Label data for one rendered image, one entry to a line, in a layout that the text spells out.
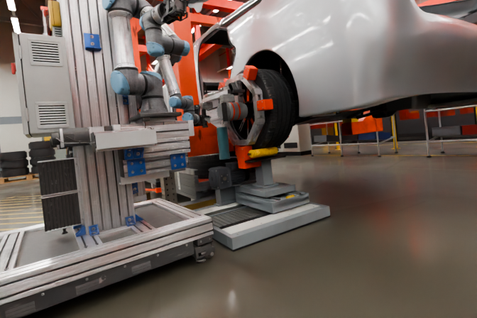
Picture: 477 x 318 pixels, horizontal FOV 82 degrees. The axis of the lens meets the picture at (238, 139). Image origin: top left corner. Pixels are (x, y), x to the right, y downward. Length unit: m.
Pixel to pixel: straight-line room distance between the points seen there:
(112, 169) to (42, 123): 0.39
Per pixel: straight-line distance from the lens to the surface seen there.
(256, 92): 1.96
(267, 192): 2.08
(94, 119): 1.65
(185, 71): 2.45
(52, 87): 1.61
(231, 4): 6.20
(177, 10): 1.22
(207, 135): 2.46
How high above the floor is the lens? 0.66
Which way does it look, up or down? 1 degrees down
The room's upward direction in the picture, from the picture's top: 6 degrees counter-clockwise
